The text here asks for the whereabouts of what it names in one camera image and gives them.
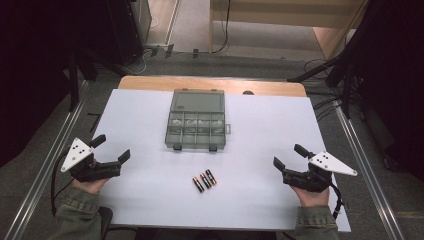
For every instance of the person's right hand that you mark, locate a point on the person's right hand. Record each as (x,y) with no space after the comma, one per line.
(313,199)

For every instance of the black tripod stand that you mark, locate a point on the black tripod stand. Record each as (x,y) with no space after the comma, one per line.
(336,63)

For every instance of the grey transparent plastic organizer box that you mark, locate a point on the grey transparent plastic organizer box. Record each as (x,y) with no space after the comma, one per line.
(196,130)

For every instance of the light wooden desk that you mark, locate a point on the light wooden desk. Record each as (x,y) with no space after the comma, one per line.
(286,13)

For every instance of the white board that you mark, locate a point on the white board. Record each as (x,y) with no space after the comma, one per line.
(253,160)

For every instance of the black chair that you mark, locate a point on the black chair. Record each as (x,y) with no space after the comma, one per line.
(106,220)

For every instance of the black cabinet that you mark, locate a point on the black cabinet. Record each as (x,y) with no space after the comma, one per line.
(128,30)

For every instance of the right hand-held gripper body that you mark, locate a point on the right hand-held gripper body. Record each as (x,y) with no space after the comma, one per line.
(328,163)

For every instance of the aluminium rail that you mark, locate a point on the aluminium rail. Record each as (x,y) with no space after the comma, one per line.
(46,163)
(366,173)

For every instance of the person's left hand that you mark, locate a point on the person's left hand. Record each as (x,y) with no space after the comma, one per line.
(89,186)

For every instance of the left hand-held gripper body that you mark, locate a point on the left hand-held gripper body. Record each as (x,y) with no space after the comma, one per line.
(77,154)

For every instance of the wooden table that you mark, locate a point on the wooden table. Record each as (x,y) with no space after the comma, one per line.
(150,83)

